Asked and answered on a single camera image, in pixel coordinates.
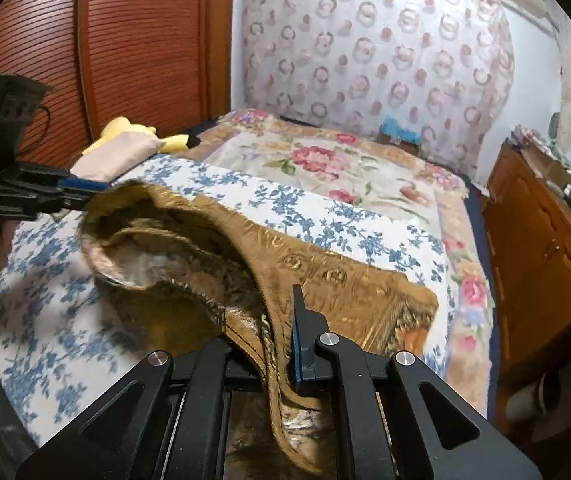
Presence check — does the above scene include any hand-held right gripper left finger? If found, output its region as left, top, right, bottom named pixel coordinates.
left=16, top=340, right=271, bottom=480

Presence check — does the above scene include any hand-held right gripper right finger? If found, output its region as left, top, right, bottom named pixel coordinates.
left=290, top=284, right=546, bottom=480

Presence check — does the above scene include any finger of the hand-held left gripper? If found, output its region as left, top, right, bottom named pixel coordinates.
left=13, top=162, right=112, bottom=213

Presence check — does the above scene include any golden patterned garment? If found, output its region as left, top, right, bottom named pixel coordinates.
left=80, top=180, right=440, bottom=480

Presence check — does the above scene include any beige pillow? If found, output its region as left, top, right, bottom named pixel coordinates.
left=70, top=135, right=166, bottom=183

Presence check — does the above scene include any yellow plush toy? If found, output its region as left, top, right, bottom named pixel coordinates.
left=83, top=116, right=189, bottom=157

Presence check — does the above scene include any blue floral bed sheet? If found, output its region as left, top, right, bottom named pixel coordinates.
left=0, top=152, right=459, bottom=436

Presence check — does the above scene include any wooden louvered wardrobe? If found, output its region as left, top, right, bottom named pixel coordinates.
left=0, top=0, right=239, bottom=181

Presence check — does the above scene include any pink floral blanket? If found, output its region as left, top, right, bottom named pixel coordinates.
left=190, top=109, right=499, bottom=411

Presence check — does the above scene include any cardboard box with blue cloth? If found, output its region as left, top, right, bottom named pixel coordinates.
left=379, top=115, right=422, bottom=148

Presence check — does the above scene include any wooden sideboard cabinet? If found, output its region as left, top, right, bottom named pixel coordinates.
left=480, top=140, right=571, bottom=446

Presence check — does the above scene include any circle-patterned sheer curtain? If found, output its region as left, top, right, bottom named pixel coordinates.
left=236, top=0, right=516, bottom=186

